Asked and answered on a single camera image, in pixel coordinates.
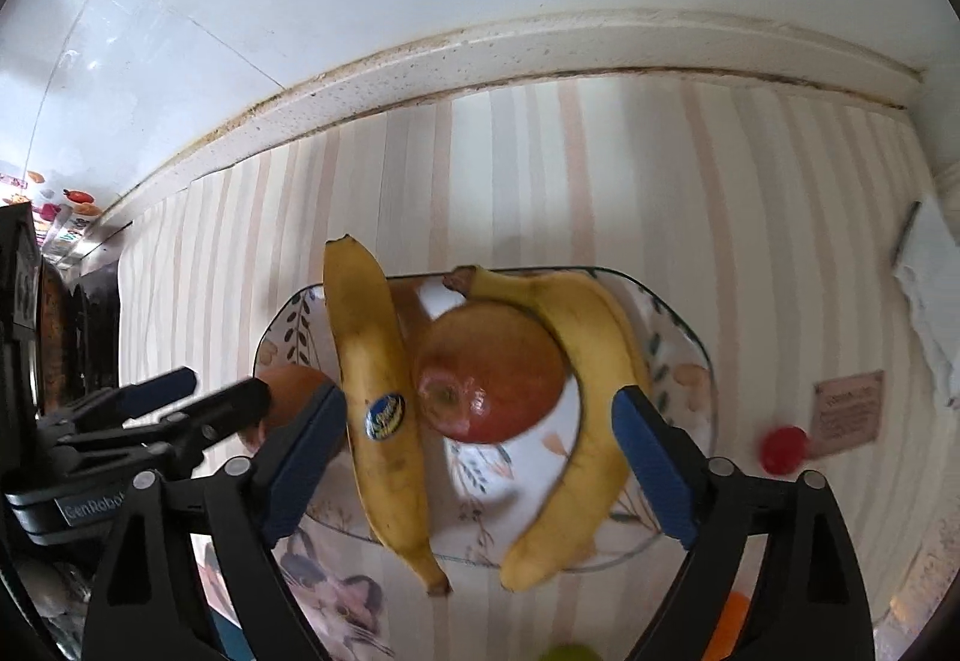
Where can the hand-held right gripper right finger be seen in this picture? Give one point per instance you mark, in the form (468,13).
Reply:
(652,466)

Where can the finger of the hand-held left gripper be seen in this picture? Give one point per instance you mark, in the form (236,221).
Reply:
(225,409)
(157,391)

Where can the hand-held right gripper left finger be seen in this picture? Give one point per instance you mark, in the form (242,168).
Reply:
(307,458)

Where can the brownish red apple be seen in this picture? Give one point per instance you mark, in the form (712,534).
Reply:
(296,387)

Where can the plain yellow banana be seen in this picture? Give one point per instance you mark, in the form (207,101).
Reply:
(592,421)

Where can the banana with blue sticker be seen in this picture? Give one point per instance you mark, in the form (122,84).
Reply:
(375,361)

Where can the small red tomato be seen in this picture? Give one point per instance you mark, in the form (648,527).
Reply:
(784,451)

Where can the floral ceramic plate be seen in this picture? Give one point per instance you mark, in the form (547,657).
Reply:
(480,473)

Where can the orange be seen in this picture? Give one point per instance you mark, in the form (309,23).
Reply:
(731,627)

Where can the large red apple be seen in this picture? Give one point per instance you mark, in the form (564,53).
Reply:
(495,376)

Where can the green apple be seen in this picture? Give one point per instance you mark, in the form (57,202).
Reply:
(570,653)

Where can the black gas stove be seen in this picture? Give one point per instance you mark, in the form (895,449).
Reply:
(97,331)

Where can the brown cloth label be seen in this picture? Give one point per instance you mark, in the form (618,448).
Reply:
(851,413)

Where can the striped cat-print tablecloth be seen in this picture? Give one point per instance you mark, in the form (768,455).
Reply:
(525,181)

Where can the white folded cloth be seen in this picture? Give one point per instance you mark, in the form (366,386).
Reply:
(930,301)

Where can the colourful wall stickers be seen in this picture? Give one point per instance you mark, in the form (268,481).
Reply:
(79,205)

